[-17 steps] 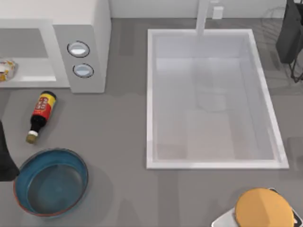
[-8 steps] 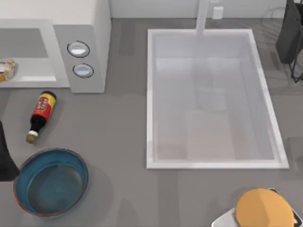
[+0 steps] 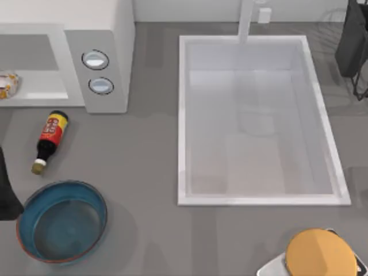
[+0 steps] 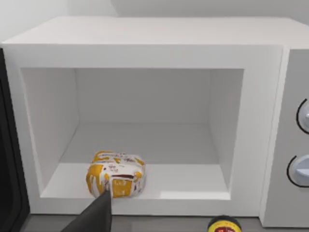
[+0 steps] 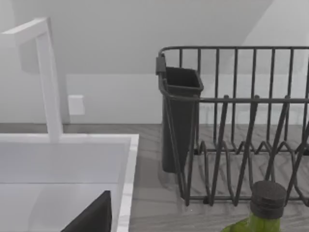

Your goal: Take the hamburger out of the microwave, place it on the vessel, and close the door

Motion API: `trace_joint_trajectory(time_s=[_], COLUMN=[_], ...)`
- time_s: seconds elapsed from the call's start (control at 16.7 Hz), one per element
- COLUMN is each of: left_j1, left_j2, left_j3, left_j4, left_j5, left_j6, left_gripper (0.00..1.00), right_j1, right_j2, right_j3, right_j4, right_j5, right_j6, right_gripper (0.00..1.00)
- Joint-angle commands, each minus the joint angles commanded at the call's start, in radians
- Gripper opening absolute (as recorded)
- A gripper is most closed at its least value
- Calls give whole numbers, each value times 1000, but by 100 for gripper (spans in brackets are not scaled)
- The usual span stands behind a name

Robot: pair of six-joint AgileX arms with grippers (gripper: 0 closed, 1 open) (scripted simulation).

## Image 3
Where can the pale microwave oven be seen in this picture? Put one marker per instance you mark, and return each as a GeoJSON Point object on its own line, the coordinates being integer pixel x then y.
{"type": "Point", "coordinates": [97, 40]}

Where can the dark sauce bottle red label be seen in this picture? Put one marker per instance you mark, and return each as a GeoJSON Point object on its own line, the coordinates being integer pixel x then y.
{"type": "Point", "coordinates": [50, 135]}

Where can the white plate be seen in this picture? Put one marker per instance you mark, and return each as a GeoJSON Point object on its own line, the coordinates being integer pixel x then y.
{"type": "Point", "coordinates": [271, 267]}

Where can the tall white tap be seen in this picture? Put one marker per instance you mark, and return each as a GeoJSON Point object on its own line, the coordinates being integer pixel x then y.
{"type": "Point", "coordinates": [245, 20]}

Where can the white and orange snack packet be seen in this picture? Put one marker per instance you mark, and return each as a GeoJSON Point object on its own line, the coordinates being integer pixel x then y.
{"type": "Point", "coordinates": [8, 84]}

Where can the white sink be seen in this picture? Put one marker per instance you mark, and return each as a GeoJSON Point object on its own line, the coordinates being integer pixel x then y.
{"type": "Point", "coordinates": [253, 129]}

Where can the white wall socket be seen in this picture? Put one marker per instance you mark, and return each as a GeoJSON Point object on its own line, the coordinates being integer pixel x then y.
{"type": "Point", "coordinates": [264, 15]}

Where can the orange round lid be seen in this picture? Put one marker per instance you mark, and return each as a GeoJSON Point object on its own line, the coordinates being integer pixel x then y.
{"type": "Point", "coordinates": [319, 253]}

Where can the blue bowl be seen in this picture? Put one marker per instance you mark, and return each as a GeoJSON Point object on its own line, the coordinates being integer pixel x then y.
{"type": "Point", "coordinates": [63, 221]}

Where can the round microwave knob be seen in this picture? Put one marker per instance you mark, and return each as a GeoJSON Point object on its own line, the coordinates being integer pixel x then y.
{"type": "Point", "coordinates": [101, 85]}
{"type": "Point", "coordinates": [95, 59]}

